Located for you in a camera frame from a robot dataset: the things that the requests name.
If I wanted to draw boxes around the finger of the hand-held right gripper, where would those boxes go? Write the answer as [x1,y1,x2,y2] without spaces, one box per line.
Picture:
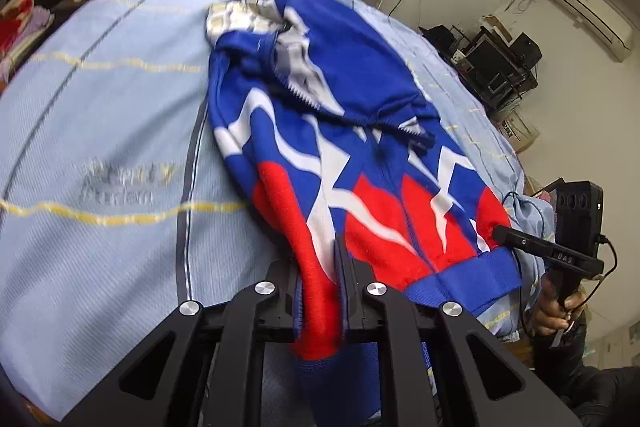
[492,225,554,259]

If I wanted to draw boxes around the black computer monitor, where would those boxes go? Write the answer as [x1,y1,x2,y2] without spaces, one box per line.
[466,39,512,84]

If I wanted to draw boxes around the black computer desk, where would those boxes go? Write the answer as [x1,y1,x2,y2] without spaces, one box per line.
[419,24,544,110]

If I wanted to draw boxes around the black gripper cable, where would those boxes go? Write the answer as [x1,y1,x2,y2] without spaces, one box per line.
[501,179,567,339]

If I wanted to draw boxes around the red patterned blanket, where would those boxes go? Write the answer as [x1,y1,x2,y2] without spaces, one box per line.
[0,0,54,58]

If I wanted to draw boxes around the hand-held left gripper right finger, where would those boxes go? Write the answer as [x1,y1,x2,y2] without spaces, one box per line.
[334,241,583,427]

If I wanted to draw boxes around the white air conditioner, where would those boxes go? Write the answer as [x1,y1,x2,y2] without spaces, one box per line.
[544,0,634,64]

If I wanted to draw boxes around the person's right hand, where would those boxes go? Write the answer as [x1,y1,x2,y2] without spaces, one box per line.
[531,276,587,339]

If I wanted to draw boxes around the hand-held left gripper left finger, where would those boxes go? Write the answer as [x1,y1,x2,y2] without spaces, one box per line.
[64,252,302,427]

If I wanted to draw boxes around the blue red white hooded jacket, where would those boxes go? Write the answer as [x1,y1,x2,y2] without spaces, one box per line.
[205,0,524,361]

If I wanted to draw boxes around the white plastic bucket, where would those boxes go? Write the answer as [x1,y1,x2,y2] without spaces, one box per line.
[499,109,542,154]

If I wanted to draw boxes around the black speaker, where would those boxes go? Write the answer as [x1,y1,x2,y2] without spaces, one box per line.
[514,32,544,68]

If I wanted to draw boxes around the light blue striped bedsheet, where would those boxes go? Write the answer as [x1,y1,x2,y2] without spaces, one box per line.
[0,0,557,427]

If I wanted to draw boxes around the person's dark clothing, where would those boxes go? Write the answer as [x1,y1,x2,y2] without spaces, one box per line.
[529,321,640,427]

